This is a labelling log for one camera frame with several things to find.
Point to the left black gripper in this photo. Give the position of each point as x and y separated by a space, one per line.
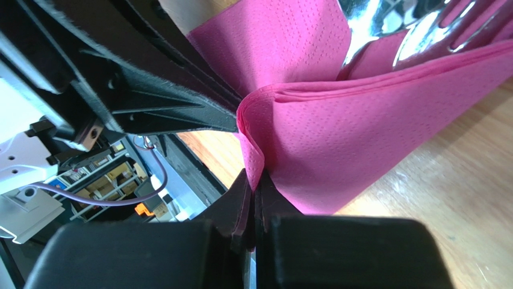
125 61

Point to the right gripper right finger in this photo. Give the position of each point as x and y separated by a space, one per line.
272 208

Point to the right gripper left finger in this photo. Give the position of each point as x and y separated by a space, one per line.
228 219

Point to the magenta paper napkin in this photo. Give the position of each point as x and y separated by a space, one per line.
323 140

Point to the silver spoon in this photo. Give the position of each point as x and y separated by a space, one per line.
372 20

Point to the silver fork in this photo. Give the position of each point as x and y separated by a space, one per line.
456 27

